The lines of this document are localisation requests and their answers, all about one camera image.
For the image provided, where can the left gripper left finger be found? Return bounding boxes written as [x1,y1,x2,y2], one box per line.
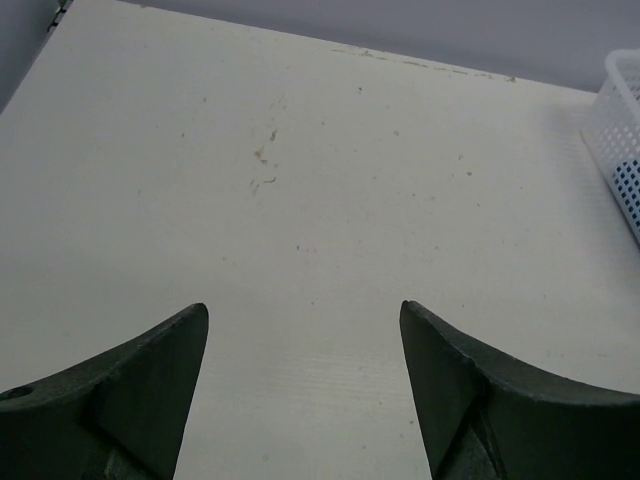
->
[1,303,209,479]

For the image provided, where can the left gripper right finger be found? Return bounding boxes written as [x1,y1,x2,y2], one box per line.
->
[399,301,639,479]

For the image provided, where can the blue towel black trim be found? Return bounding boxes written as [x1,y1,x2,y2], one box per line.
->
[613,158,639,217]

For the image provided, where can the white plastic basket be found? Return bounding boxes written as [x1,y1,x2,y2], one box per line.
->
[581,49,640,237]

